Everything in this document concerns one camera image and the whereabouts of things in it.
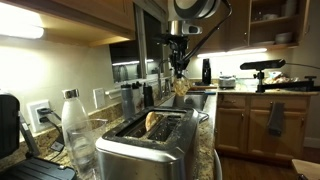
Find white wall outlet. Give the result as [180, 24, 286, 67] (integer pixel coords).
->
[26, 99, 53, 134]

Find grey sports bottle black cap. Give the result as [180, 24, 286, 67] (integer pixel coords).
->
[120, 83, 137, 121]

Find open wooden shelf cabinet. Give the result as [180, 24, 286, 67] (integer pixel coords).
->
[171, 0, 311, 58]

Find stainless steel sink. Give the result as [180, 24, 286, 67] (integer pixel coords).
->
[171, 90, 209, 112]

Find plastic food bag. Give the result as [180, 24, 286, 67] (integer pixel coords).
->
[263, 70, 299, 85]

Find stacked white bowls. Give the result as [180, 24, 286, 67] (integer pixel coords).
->
[274, 31, 294, 44]

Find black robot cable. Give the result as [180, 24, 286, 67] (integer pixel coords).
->
[181, 0, 234, 68]

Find wooden wall cabinet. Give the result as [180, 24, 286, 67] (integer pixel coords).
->
[0, 0, 136, 48]

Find grey hanging dish towel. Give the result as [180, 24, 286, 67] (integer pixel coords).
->
[266, 101, 286, 137]

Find black camera clamp stand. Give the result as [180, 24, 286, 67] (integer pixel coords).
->
[252, 69, 320, 94]

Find stainless steel two-slot toaster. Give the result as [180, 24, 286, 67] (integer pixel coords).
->
[94, 105, 201, 180]

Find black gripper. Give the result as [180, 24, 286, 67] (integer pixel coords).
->
[169, 41, 188, 80]

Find white switch plate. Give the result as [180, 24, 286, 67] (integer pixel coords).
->
[92, 87, 106, 110]

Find under-cabinet light strip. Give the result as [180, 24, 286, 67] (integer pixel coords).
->
[0, 3, 45, 40]
[196, 47, 268, 59]

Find small silver countertop appliance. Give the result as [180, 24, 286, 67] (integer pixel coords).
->
[218, 75, 237, 90]

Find wooden cutting board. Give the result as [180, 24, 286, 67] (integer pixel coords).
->
[189, 83, 218, 92]

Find wooden base cabinet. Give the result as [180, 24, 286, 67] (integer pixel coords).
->
[214, 92, 313, 164]

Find translucent white bottle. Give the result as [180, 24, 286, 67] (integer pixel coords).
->
[131, 81, 145, 113]

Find black power plug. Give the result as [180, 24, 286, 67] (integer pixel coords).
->
[36, 107, 66, 153]

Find black stereo camera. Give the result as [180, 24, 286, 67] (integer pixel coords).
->
[239, 58, 286, 71]

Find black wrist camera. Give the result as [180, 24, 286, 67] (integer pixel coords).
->
[153, 34, 189, 46]

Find black countertop grill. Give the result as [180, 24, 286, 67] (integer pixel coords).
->
[0, 92, 78, 180]

